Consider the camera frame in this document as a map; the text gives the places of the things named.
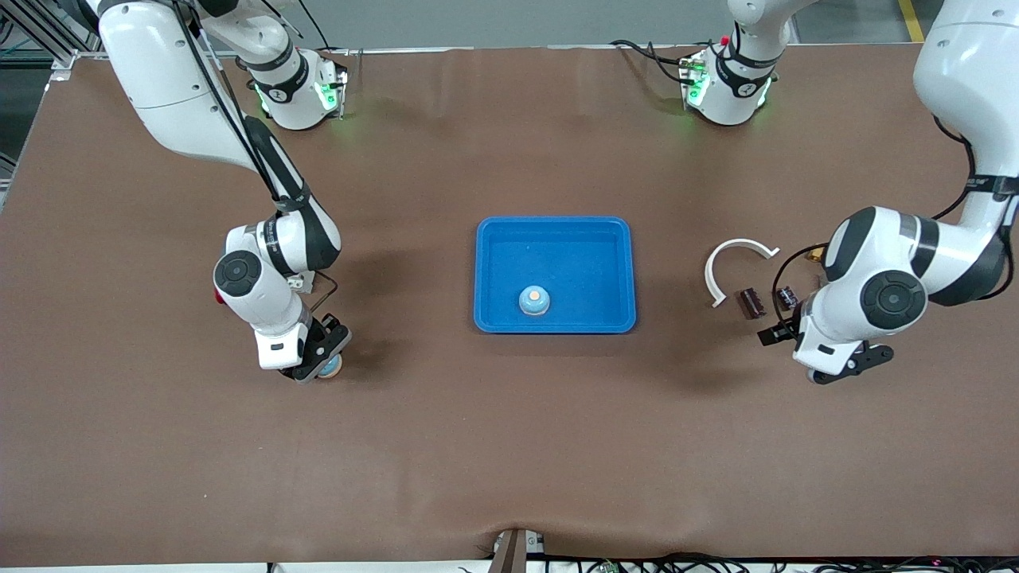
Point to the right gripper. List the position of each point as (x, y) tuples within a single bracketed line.
[(324, 333)]

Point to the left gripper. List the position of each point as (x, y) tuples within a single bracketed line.
[(784, 327)]

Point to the light blue service bell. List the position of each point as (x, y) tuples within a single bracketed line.
[(534, 302), (333, 369)]

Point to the short dark capacitor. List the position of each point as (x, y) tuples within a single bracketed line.
[(787, 298)]

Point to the long brown capacitor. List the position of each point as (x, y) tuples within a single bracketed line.
[(750, 303)]

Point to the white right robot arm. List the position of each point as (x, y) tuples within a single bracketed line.
[(151, 87)]

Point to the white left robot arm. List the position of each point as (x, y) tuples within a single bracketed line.
[(971, 72)]

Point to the white circuit breaker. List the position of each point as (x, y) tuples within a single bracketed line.
[(301, 282)]

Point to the white curved plastic clamp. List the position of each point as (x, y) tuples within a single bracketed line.
[(708, 270)]

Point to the brown table mat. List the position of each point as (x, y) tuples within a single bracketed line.
[(509, 438)]

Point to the blue plastic tray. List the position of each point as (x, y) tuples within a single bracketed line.
[(557, 255)]

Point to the grey metal table bracket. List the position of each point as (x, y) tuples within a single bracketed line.
[(509, 553)]

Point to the aluminium frame corner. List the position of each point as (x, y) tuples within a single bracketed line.
[(64, 60)]

